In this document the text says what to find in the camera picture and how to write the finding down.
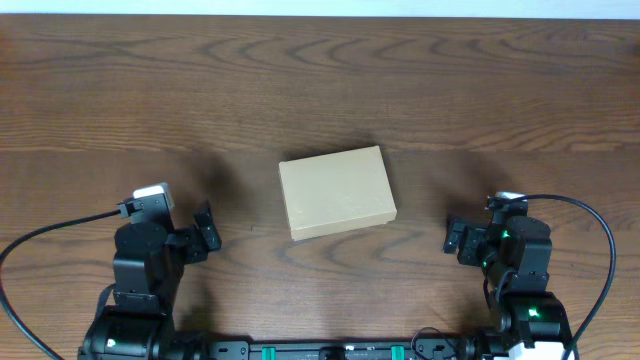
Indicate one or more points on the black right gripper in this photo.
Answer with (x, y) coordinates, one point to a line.
(468, 240)

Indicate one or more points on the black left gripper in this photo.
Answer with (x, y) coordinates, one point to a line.
(195, 238)

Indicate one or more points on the cardboard box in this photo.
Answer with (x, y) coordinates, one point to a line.
(337, 192)

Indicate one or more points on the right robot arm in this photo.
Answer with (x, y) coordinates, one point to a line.
(513, 253)

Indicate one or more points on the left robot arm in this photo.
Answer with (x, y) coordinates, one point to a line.
(134, 316)

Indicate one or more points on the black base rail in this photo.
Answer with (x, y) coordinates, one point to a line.
(435, 348)

